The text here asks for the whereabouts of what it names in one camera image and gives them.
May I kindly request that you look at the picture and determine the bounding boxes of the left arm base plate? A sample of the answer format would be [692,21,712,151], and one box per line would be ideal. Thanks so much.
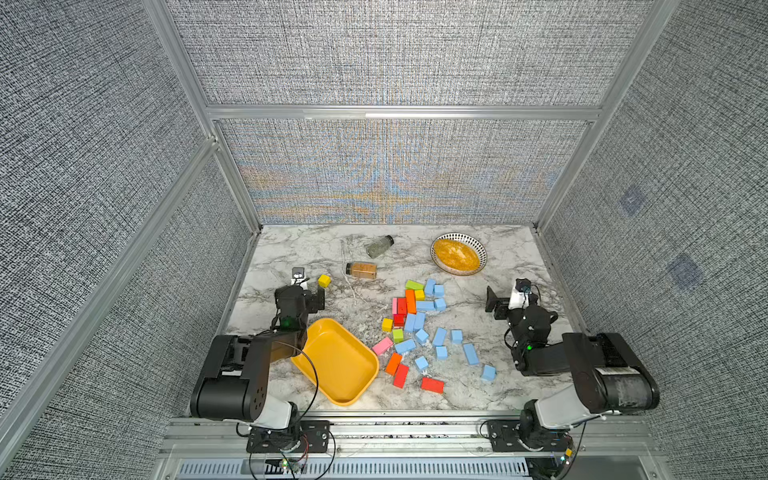
[246,420,331,454]

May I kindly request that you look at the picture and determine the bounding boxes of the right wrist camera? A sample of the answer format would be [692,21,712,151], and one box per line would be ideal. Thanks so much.
[508,278,532,309]

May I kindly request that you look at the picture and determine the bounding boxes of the red block bottom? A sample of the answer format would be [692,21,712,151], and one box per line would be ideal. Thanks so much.
[421,377,445,394]

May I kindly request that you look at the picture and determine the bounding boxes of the blue cube near red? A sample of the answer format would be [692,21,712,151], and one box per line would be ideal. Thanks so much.
[414,356,429,372]

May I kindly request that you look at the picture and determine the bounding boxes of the pink block lower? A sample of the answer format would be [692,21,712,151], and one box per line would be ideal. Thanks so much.
[371,337,394,356]

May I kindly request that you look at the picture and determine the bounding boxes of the blue block right tall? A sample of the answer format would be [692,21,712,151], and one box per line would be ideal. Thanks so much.
[432,327,447,347]

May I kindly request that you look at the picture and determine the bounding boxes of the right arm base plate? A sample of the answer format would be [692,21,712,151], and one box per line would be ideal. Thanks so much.
[483,419,573,454]

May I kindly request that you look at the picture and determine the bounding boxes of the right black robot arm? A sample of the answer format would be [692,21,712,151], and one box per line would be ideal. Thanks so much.
[485,278,660,452]

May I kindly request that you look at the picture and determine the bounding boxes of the blue block centre low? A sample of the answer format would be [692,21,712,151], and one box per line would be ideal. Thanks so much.
[395,339,416,355]

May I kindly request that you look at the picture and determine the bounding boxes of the blue cube centre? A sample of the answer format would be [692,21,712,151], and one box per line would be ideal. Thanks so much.
[414,329,429,345]

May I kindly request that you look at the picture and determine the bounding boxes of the red block lower left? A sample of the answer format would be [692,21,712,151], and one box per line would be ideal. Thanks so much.
[393,364,409,389]

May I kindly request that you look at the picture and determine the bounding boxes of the yellow plastic tray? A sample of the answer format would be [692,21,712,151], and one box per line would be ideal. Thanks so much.
[291,318,380,407]

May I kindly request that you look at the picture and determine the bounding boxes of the brown spice jar black lid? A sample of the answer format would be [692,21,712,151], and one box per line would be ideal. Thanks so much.
[345,262,377,280]

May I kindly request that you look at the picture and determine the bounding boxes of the clear spice jar green contents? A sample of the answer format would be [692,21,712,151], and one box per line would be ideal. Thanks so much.
[366,235,394,259]

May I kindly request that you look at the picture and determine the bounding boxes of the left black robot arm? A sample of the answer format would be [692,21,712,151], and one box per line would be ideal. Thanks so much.
[189,284,325,431]

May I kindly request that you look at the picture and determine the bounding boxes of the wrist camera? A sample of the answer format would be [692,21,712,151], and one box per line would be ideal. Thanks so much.
[292,267,306,285]
[508,278,532,309]

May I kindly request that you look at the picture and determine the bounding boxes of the long orange block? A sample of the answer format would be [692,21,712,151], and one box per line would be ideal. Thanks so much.
[405,289,417,314]

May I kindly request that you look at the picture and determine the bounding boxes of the blue cube far right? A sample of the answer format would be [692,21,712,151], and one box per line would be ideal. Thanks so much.
[481,365,497,382]

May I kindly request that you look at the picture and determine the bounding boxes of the green block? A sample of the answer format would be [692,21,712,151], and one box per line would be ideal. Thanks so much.
[405,280,424,291]

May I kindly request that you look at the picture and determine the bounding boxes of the patterned bowl with yellow contents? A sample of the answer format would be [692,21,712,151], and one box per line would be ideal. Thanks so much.
[430,232,488,276]

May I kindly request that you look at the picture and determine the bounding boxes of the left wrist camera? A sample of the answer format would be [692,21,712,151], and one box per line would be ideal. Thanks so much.
[292,267,306,285]

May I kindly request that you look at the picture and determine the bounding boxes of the orange block lower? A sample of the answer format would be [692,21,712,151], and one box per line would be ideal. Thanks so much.
[385,353,402,376]

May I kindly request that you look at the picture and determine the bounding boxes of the aluminium front rail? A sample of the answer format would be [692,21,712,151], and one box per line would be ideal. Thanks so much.
[150,410,673,479]

